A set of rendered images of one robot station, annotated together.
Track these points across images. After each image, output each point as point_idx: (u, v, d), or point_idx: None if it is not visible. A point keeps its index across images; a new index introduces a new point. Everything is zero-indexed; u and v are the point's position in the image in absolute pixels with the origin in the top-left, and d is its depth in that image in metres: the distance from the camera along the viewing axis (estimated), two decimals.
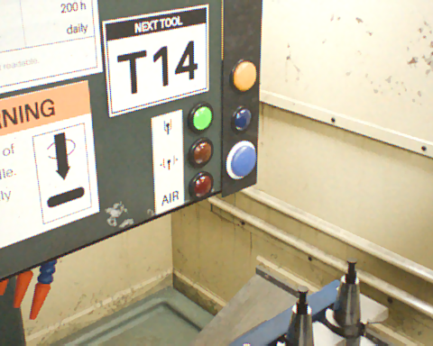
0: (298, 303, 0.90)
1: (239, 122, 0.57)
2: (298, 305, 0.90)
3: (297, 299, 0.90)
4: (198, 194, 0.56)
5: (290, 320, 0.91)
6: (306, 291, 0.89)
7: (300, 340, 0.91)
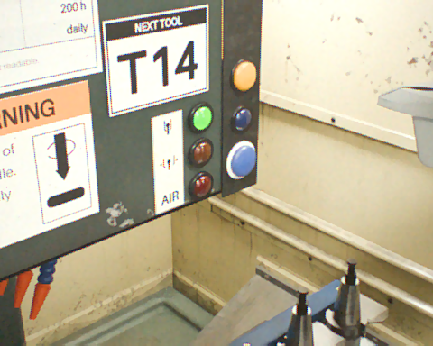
0: (298, 304, 0.90)
1: (239, 122, 0.57)
2: (298, 305, 0.90)
3: (297, 300, 0.90)
4: (198, 194, 0.56)
5: (290, 321, 0.91)
6: (306, 292, 0.89)
7: (300, 341, 0.91)
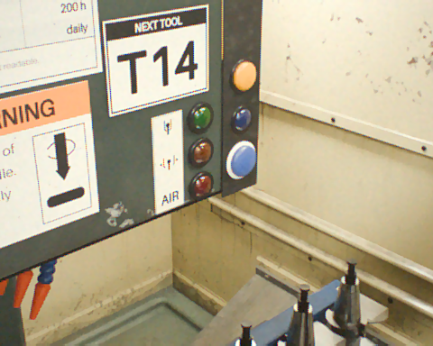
0: (299, 301, 0.90)
1: (239, 122, 0.57)
2: (299, 303, 0.90)
3: (299, 297, 0.90)
4: (198, 194, 0.56)
5: (291, 318, 0.91)
6: (308, 289, 0.89)
7: (301, 338, 0.91)
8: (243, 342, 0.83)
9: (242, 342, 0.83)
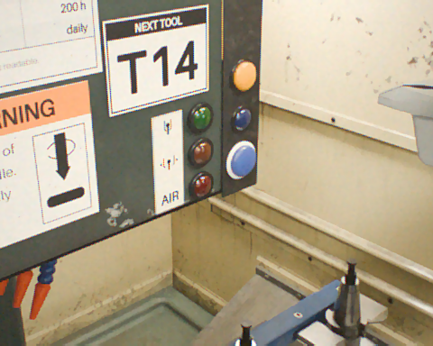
0: None
1: (239, 122, 0.57)
2: None
3: None
4: (198, 194, 0.56)
5: None
6: None
7: None
8: (243, 342, 0.83)
9: (242, 342, 0.83)
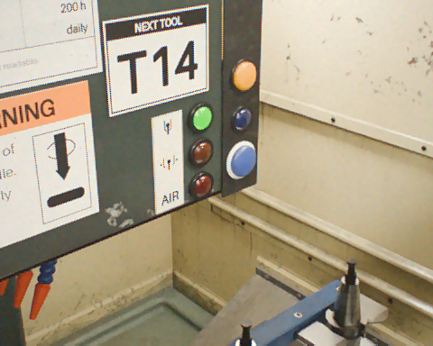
0: None
1: (239, 122, 0.57)
2: None
3: None
4: (198, 194, 0.56)
5: None
6: None
7: None
8: (243, 342, 0.83)
9: (242, 342, 0.83)
